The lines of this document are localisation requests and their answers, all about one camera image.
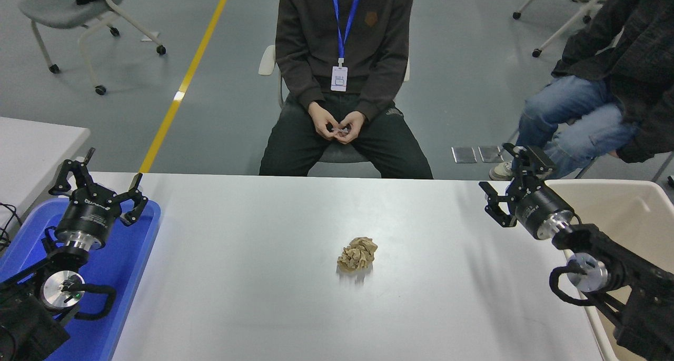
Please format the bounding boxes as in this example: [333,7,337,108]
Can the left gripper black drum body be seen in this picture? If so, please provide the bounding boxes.
[55,186,123,239]

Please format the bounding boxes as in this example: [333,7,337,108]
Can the crumpled tan paper ball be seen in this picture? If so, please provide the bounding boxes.
[338,237,379,273]

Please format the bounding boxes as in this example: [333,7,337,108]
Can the white side table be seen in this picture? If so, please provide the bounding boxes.
[0,115,92,230]

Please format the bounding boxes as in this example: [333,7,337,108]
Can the blue lanyard with white badge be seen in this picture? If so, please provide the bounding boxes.
[330,0,365,93]

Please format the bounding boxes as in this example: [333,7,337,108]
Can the large pale beige bin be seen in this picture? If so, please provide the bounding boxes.
[545,179,674,361]

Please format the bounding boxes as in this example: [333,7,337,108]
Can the person's right hand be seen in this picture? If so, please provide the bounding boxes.
[308,102,340,141]

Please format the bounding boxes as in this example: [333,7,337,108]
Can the person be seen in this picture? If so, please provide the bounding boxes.
[489,0,674,182]
[258,0,434,180]

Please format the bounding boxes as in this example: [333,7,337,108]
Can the blue plastic tray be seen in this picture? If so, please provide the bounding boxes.
[0,198,163,361]

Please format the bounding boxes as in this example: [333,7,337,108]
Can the black cable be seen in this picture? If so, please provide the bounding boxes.
[0,200,24,254]

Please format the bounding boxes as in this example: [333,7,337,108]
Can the grey office chair white armrests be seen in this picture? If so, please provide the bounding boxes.
[258,45,411,164]

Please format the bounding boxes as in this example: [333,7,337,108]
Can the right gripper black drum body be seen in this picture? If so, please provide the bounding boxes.
[513,186,573,239]

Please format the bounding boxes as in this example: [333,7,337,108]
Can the person's left hand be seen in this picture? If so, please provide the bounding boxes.
[337,111,366,145]

